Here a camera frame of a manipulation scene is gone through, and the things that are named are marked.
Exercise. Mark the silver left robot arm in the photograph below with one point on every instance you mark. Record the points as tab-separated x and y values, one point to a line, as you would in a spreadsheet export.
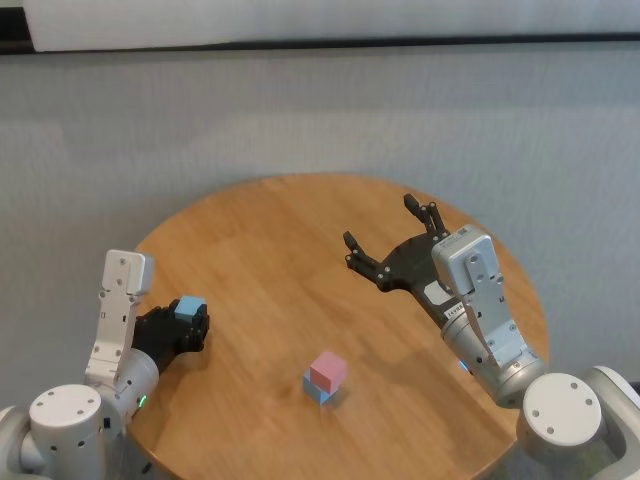
75	425

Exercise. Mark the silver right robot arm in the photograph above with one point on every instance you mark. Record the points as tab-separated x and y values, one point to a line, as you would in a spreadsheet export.
550	400

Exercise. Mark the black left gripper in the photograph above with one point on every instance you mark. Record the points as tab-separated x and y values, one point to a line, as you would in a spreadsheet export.
160	335

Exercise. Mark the black horizontal trim strip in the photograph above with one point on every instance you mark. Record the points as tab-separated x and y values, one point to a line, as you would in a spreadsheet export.
300	44

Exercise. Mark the white wall panel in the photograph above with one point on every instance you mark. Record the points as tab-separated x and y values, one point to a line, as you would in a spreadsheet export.
300	20

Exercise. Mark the black table foot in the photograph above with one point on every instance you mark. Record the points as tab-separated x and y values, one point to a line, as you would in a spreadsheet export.
146	468

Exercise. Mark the pink cube block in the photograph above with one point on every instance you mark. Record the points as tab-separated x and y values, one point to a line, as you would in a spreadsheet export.
327	370

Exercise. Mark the blue cube block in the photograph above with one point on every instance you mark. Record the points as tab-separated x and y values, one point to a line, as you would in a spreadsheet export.
316	395
190	309

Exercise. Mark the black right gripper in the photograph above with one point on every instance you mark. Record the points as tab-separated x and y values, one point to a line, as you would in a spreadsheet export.
415	265

